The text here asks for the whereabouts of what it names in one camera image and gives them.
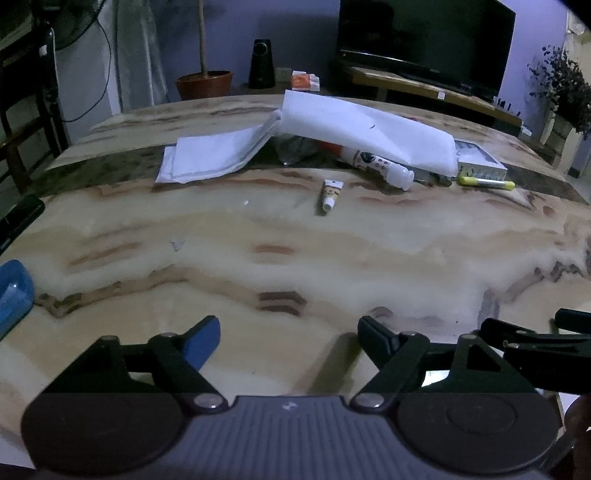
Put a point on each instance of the black flat television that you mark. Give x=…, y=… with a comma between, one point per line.
x=425, y=37

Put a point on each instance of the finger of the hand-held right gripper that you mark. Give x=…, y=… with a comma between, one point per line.
x=531, y=334
x=575, y=318

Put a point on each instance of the pale flower vase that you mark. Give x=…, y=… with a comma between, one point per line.
x=561, y=131

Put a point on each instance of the clear plastic bag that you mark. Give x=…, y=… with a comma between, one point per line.
x=295, y=150

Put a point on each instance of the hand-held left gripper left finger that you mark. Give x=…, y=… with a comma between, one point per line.
x=203, y=339

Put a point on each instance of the white cloth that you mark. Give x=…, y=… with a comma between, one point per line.
x=207, y=152
x=369, y=129

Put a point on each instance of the black flat object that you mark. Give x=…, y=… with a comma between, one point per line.
x=21, y=219

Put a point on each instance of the black speaker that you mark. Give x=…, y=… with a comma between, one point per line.
x=262, y=64

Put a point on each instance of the terracotta plant pot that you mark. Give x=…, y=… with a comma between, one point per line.
x=205, y=85

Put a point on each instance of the dark leafy plant in vase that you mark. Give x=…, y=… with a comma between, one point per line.
x=561, y=83

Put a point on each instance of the black standing fan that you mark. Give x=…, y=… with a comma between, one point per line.
x=69, y=23

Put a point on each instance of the yellow marker pen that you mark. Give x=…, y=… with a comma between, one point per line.
x=485, y=182

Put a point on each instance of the dark wooden chair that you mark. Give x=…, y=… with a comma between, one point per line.
x=27, y=115

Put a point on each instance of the blue plastic container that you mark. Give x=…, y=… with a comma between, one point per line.
x=16, y=295

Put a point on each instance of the wooden television stand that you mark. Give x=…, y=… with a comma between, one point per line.
x=415, y=85

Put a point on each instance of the low dark wooden cabinet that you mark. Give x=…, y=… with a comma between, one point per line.
x=277, y=91

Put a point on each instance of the small printed cardboard box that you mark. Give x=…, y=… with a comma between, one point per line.
x=480, y=161

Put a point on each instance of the small white ointment tube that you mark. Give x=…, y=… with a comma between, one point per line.
x=331, y=194

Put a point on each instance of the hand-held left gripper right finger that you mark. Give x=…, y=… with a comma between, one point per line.
x=376, y=339

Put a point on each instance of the orange tissue pack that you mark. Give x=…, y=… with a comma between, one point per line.
x=304, y=82

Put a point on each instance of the translucent grey curtain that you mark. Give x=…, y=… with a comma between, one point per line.
x=138, y=46

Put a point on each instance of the white glue bottle red cap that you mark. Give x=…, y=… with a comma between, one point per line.
x=378, y=164

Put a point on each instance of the white wall socket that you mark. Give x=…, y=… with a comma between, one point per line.
x=282, y=76

